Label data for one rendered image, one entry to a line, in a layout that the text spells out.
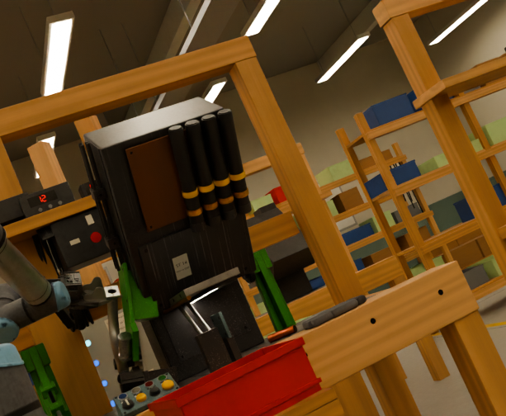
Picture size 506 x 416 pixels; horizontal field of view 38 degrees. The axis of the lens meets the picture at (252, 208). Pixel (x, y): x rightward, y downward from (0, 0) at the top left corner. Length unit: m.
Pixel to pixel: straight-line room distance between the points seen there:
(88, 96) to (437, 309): 1.35
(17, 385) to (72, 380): 0.97
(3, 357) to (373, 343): 0.99
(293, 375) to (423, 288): 0.62
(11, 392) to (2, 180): 1.18
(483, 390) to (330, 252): 0.79
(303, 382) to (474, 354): 0.69
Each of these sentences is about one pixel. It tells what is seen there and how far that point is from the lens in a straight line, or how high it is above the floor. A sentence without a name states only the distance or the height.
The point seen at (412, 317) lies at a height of 0.81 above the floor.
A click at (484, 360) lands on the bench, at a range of 2.19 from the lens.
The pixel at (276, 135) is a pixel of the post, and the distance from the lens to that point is 2.72.
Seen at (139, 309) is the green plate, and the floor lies 1.14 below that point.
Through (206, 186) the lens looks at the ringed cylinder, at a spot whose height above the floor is 1.36.
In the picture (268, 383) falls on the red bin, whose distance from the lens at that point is 1.59.
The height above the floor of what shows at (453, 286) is 0.84.
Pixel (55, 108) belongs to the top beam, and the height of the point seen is 1.88.
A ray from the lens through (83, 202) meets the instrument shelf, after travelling 2.38.
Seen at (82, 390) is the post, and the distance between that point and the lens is 2.42.
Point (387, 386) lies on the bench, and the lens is 2.71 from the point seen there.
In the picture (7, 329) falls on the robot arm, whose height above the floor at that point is 1.22.
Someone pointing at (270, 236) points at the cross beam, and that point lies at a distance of 2.70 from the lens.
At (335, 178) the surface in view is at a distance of 10.23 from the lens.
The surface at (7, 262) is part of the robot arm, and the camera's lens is 1.85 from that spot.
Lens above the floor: 1.04
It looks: 6 degrees up
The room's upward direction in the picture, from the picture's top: 24 degrees counter-clockwise
